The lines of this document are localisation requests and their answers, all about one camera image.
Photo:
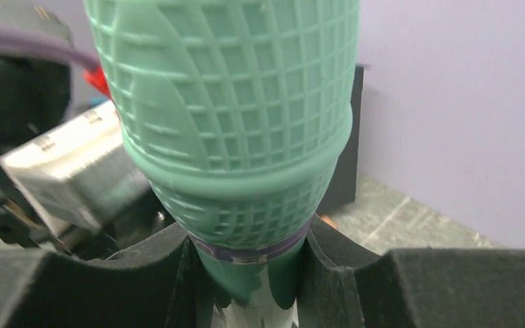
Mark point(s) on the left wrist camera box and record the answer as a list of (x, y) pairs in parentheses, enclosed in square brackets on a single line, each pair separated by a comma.
[(78, 172)]

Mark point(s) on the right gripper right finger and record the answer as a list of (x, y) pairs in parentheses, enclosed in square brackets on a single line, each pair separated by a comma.
[(346, 285)]

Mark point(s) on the blue network switch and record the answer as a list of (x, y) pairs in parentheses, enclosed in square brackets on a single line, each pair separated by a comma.
[(342, 188)]

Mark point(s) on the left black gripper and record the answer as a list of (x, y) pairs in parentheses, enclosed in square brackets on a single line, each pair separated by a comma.
[(20, 225)]

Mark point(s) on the black round base mic stand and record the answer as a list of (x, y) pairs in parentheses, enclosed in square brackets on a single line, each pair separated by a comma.
[(258, 312)]

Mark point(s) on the teal green microphone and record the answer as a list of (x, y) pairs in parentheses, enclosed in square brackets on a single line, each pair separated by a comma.
[(237, 112)]

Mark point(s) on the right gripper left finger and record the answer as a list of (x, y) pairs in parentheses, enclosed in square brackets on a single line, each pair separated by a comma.
[(146, 285)]

